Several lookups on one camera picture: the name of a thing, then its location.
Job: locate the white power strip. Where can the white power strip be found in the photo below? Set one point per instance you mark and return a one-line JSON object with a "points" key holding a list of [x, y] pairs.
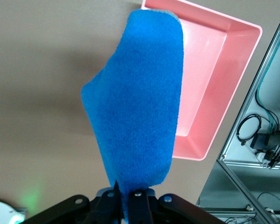
{"points": [[261, 156]]}

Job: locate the blue electronics box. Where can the blue electronics box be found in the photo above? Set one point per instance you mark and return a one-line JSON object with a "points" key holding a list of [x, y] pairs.
{"points": [[259, 142]]}

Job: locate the black power adapter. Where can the black power adapter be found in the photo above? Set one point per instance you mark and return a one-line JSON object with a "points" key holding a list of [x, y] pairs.
{"points": [[274, 140]]}

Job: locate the brown table cover mat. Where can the brown table cover mat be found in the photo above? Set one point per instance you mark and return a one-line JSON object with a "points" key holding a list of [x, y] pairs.
{"points": [[37, 70]]}

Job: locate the pink plastic bin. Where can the pink plastic bin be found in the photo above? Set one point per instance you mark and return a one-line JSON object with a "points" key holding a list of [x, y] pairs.
{"points": [[207, 81]]}

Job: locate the aluminium profile frame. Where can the aluminium profile frame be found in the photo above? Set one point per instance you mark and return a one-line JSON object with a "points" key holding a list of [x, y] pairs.
{"points": [[246, 105]]}

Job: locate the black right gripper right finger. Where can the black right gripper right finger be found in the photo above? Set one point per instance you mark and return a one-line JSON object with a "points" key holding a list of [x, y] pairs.
{"points": [[154, 212]]}

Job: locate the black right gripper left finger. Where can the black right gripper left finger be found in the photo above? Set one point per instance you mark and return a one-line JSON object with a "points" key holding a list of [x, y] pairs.
{"points": [[84, 212]]}

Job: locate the blue microfibre cloth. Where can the blue microfibre cloth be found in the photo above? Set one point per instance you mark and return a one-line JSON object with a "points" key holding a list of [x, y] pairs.
{"points": [[140, 105]]}

